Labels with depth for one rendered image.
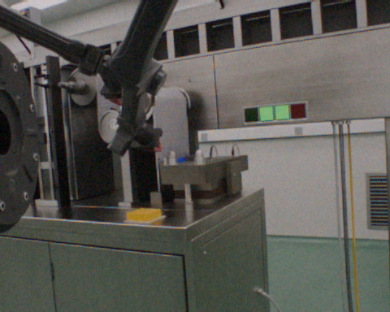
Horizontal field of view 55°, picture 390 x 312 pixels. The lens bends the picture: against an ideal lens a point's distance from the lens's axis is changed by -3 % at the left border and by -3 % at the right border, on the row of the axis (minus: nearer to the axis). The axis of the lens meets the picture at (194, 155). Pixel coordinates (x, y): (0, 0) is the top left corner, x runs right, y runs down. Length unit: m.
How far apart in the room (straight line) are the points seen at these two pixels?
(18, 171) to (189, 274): 0.76
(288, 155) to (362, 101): 2.50
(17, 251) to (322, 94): 1.20
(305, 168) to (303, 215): 0.47
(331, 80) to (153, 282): 0.91
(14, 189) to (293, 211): 3.72
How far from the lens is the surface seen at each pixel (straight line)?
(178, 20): 1.69
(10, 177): 0.29
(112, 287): 1.18
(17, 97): 0.32
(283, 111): 1.46
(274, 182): 3.93
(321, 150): 3.80
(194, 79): 1.61
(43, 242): 1.34
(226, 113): 1.54
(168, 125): 1.39
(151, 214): 1.05
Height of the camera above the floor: 1.12
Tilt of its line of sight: 3 degrees down
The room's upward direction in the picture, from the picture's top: 4 degrees counter-clockwise
